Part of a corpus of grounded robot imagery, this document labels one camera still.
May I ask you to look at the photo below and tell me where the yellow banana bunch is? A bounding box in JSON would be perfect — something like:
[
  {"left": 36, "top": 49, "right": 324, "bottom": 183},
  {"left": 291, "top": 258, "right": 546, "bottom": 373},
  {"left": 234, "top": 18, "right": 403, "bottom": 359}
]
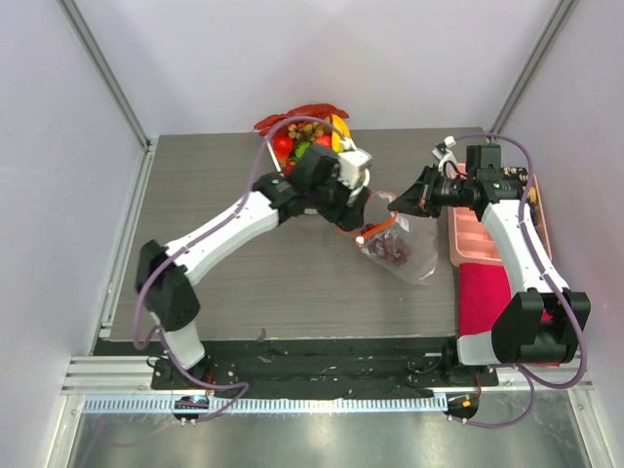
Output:
[{"left": 320, "top": 114, "right": 351, "bottom": 153}]

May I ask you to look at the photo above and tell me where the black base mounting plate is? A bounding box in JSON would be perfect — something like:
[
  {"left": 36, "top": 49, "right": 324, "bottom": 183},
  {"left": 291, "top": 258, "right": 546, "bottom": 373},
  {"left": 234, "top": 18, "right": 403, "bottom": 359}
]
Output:
[{"left": 95, "top": 337, "right": 499, "bottom": 400}]

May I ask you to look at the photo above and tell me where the clear zip bag orange zipper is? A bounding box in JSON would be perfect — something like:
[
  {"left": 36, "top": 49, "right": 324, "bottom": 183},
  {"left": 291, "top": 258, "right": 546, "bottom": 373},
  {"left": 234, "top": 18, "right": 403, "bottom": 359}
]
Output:
[{"left": 348, "top": 191, "right": 439, "bottom": 285}]

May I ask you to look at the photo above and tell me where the red tomato toy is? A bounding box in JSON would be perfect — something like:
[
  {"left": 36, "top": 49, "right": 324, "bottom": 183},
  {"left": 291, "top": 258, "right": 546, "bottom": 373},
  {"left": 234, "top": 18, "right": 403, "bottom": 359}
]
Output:
[{"left": 271, "top": 136, "right": 293, "bottom": 158}]

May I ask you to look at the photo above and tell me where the red folded cloth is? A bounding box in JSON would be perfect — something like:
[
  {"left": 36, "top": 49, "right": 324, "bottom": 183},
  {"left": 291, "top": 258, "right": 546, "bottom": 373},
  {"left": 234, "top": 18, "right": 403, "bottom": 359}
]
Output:
[{"left": 456, "top": 263, "right": 567, "bottom": 366}]

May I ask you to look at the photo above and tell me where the brown longan cluster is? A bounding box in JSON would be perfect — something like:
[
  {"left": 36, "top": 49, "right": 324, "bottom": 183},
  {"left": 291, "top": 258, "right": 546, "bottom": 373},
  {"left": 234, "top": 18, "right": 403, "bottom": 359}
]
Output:
[{"left": 287, "top": 121, "right": 325, "bottom": 142}]

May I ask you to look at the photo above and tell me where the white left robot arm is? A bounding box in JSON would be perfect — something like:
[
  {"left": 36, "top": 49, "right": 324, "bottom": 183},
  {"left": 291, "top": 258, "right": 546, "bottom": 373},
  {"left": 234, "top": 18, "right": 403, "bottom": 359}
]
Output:
[{"left": 135, "top": 143, "right": 371, "bottom": 389}]

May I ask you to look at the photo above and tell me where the pink plastic organizer tray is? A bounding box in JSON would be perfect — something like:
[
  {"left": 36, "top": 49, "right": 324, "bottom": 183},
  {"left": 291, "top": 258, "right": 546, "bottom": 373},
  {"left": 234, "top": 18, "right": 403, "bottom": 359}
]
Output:
[{"left": 448, "top": 176, "right": 552, "bottom": 267}]

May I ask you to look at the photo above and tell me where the purple grape bunch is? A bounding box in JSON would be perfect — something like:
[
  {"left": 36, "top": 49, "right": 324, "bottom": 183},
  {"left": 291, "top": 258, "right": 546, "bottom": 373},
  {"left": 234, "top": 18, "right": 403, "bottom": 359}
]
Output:
[{"left": 367, "top": 231, "right": 411, "bottom": 266}]

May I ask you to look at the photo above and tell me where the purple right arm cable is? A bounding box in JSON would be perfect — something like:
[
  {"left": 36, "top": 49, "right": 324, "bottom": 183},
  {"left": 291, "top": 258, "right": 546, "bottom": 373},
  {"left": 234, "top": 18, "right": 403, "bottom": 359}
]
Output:
[{"left": 448, "top": 134, "right": 589, "bottom": 428}]

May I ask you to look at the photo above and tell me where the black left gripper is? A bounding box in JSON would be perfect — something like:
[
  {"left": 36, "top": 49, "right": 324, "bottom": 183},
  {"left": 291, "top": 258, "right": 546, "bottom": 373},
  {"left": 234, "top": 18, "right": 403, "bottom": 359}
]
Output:
[{"left": 307, "top": 167, "right": 369, "bottom": 231}]

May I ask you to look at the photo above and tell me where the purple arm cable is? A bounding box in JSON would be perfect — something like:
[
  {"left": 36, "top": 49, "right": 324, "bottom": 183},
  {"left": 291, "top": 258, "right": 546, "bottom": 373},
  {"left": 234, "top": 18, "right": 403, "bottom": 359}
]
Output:
[
  {"left": 448, "top": 134, "right": 589, "bottom": 428},
  {"left": 132, "top": 116, "right": 352, "bottom": 350}
]

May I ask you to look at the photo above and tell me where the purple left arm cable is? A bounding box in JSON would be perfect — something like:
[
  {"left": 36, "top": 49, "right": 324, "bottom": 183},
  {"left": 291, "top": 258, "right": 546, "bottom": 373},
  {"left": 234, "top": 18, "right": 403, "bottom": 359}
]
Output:
[{"left": 132, "top": 116, "right": 352, "bottom": 350}]

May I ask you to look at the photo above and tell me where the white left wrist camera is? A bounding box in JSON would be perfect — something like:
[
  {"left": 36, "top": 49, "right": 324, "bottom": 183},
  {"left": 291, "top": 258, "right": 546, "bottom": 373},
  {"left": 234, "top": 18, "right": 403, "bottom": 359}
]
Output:
[{"left": 338, "top": 138, "right": 372, "bottom": 190}]

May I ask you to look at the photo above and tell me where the aluminium frame rail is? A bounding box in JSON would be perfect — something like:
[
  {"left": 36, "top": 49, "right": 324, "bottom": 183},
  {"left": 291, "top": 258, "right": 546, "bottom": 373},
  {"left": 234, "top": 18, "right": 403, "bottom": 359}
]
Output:
[{"left": 57, "top": 0, "right": 153, "bottom": 150}]

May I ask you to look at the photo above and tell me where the white slotted cable duct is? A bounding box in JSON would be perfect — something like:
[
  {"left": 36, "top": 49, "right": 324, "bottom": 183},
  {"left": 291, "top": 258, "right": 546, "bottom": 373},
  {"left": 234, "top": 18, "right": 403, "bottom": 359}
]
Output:
[{"left": 82, "top": 393, "right": 448, "bottom": 414}]

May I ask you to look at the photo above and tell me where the white plastic fruit basket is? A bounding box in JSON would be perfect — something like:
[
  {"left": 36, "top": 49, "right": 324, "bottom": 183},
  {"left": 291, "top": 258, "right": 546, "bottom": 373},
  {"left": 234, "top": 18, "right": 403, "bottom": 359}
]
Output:
[{"left": 265, "top": 131, "right": 372, "bottom": 196}]

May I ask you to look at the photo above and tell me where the red lobster toy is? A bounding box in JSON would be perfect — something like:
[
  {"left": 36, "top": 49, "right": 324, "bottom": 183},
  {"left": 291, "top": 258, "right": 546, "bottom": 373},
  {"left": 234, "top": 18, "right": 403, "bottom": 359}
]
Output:
[{"left": 253, "top": 103, "right": 350, "bottom": 136}]

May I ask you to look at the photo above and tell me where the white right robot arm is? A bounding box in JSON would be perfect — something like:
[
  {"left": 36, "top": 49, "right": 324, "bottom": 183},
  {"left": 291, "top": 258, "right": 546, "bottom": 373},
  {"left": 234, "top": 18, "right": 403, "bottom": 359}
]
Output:
[{"left": 388, "top": 144, "right": 591, "bottom": 385}]

